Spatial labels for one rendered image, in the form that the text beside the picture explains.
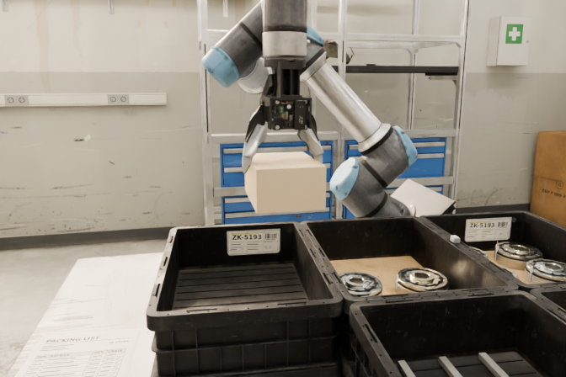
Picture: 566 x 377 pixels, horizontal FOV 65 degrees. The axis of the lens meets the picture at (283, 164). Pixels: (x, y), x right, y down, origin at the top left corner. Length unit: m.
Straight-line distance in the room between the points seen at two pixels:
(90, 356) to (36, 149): 2.78
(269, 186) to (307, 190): 0.07
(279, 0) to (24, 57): 3.07
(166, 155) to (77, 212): 0.81
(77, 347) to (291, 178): 0.62
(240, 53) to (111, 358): 0.67
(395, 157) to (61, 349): 0.93
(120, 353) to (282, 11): 0.76
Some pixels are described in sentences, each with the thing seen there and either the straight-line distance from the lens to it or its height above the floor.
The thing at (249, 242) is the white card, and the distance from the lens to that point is 1.06.
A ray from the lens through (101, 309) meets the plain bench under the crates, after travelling 1.25.
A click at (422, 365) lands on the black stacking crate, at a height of 0.83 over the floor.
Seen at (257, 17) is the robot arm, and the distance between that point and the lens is 0.85.
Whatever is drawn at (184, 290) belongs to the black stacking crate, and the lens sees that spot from 0.99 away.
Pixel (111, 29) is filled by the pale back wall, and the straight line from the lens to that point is 3.57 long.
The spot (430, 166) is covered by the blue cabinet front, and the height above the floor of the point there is 0.69.
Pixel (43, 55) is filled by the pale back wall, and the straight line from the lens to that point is 3.66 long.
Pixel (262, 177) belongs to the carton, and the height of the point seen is 1.11.
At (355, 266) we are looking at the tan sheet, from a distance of 1.09.
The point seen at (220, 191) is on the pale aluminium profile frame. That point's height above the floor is 0.60.
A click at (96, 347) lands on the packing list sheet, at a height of 0.70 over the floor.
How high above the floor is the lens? 1.27
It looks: 11 degrees down
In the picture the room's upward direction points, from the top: straight up
